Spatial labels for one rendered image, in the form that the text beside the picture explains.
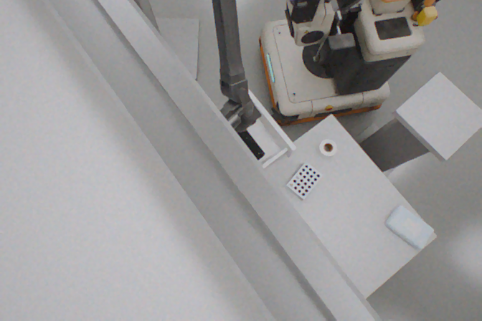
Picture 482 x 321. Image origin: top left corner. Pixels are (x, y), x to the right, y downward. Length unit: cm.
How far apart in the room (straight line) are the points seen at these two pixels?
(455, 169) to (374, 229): 120
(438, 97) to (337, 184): 59
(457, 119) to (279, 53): 100
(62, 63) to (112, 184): 8
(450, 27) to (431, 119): 138
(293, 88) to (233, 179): 192
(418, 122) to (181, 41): 156
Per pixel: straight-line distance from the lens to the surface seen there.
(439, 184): 252
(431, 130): 167
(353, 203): 148
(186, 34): 252
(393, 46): 171
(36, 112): 23
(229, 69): 100
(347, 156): 150
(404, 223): 150
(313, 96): 208
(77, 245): 21
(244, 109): 107
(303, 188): 142
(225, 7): 96
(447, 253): 250
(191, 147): 18
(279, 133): 129
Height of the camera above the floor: 216
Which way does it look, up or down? 75 degrees down
